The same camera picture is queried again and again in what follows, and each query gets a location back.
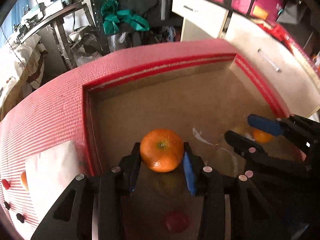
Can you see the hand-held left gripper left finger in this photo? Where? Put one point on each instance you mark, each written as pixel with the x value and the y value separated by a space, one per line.
pixel 133 172

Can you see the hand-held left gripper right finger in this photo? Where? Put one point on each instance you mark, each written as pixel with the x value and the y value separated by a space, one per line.
pixel 188 176

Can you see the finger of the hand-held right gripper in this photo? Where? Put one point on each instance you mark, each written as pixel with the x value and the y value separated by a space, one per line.
pixel 265 125
pixel 240 145

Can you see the small orange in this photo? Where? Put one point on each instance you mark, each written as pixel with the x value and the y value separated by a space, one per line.
pixel 262 137

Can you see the large orange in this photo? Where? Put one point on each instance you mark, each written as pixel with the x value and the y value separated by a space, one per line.
pixel 161 150
pixel 24 180

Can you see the red tomato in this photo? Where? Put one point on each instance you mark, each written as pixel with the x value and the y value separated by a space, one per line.
pixel 5 184
pixel 175 221

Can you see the red cardboard box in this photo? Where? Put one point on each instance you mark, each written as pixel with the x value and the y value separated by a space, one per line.
pixel 162 105

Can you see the dark plum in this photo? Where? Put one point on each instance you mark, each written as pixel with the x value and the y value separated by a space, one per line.
pixel 7 205
pixel 20 217

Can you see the white tissue pack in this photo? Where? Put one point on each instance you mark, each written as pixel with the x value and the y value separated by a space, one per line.
pixel 52 170

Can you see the white drawer cabinet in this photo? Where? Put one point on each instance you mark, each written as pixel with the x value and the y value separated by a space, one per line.
pixel 250 45

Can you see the red cloth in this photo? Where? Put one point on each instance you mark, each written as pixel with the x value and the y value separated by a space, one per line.
pixel 277 30

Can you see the green cloth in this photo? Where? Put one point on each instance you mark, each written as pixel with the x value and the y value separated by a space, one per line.
pixel 117 17

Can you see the spotted quilt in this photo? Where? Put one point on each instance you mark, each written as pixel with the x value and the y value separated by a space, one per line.
pixel 20 62

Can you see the black metal shelf rack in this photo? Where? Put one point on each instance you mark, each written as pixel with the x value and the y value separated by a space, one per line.
pixel 97 17

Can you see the metal table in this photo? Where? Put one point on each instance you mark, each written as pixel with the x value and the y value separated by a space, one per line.
pixel 60 15

